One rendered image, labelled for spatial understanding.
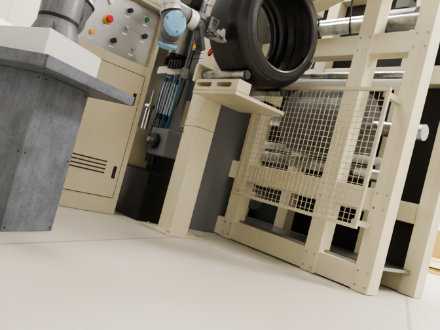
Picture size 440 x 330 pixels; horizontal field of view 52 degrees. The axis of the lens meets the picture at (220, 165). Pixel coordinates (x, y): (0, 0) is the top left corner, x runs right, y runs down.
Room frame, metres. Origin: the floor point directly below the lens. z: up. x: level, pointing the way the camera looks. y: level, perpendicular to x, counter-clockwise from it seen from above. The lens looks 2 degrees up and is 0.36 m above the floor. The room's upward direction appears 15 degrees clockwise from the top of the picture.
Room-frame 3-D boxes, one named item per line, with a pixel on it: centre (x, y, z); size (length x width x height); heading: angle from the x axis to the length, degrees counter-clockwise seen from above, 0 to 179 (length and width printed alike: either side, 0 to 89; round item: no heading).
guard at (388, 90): (2.49, -0.41, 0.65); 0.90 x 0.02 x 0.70; 40
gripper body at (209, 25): (2.12, 0.24, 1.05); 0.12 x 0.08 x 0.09; 130
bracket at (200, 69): (2.59, 0.11, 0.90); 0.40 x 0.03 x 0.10; 130
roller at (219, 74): (2.36, 0.09, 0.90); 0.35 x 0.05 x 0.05; 40
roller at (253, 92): (2.54, -0.12, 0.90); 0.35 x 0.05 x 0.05; 40
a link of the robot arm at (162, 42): (1.99, 0.36, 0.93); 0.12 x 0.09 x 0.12; 14
